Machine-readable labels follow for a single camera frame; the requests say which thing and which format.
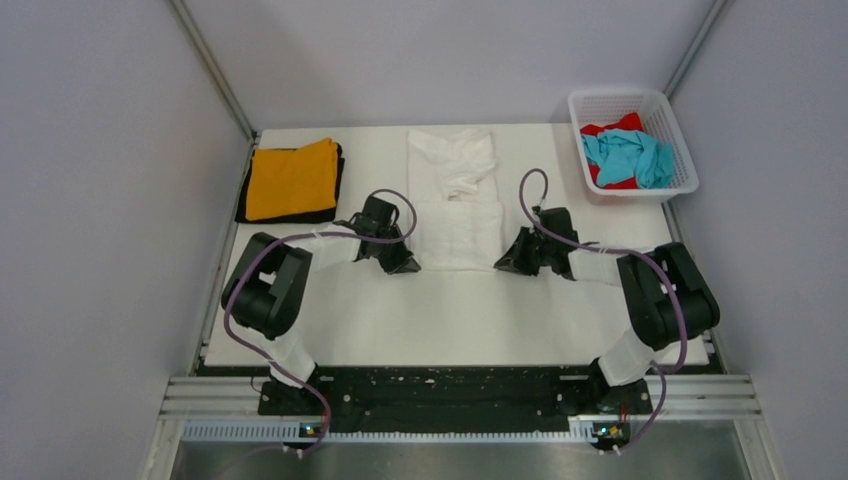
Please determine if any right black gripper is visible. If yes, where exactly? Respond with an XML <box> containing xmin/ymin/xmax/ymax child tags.
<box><xmin>496</xmin><ymin>227</ymin><xmax>555</xmax><ymax>277</ymax></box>

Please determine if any white t shirt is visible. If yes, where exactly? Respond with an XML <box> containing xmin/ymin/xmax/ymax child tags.
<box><xmin>406</xmin><ymin>129</ymin><xmax>504</xmax><ymax>272</ymax></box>

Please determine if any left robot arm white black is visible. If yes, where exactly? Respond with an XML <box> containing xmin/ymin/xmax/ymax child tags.
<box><xmin>220</xmin><ymin>189</ymin><xmax>421</xmax><ymax>414</ymax></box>

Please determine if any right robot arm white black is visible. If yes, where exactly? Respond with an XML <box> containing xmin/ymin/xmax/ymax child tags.
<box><xmin>494</xmin><ymin>206</ymin><xmax>720</xmax><ymax>412</ymax></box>

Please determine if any folded black t shirt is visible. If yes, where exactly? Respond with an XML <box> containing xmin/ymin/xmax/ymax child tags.
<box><xmin>234</xmin><ymin>144</ymin><xmax>347</xmax><ymax>225</ymax></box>

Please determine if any cyan t shirt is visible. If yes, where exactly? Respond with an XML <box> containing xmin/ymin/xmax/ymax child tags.
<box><xmin>581</xmin><ymin>129</ymin><xmax>675</xmax><ymax>190</ymax></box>

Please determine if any folded orange t shirt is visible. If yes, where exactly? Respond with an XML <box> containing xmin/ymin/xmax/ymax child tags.
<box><xmin>245</xmin><ymin>137</ymin><xmax>340</xmax><ymax>223</ymax></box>

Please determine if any white plastic basket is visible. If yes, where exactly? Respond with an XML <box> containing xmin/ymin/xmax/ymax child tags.
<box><xmin>568</xmin><ymin>88</ymin><xmax>700</xmax><ymax>205</ymax></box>

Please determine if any red t shirt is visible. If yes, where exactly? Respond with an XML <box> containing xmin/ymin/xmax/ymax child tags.
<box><xmin>580</xmin><ymin>112</ymin><xmax>644</xmax><ymax>190</ymax></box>

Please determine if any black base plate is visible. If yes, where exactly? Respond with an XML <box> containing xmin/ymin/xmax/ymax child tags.
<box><xmin>258</xmin><ymin>366</ymin><xmax>653</xmax><ymax>434</ymax></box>

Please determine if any aluminium rail frame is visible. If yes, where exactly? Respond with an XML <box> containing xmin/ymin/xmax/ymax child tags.
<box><xmin>160</xmin><ymin>375</ymin><xmax>763</xmax><ymax>421</ymax></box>

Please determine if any white slotted cable duct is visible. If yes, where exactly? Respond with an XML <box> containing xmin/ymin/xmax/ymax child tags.
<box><xmin>181</xmin><ymin>420</ymin><xmax>598</xmax><ymax>444</ymax></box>

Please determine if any right corner metal post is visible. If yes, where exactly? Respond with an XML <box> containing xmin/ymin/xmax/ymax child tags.
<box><xmin>663</xmin><ymin>0</ymin><xmax>735</xmax><ymax>101</ymax></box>

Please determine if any corner metal post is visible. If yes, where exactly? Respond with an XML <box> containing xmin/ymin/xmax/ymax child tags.
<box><xmin>663</xmin><ymin>0</ymin><xmax>735</xmax><ymax>101</ymax></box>
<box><xmin>165</xmin><ymin>0</ymin><xmax>257</xmax><ymax>142</ymax></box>

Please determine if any left corner metal post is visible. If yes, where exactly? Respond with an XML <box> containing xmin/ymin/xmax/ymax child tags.
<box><xmin>165</xmin><ymin>0</ymin><xmax>257</xmax><ymax>142</ymax></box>

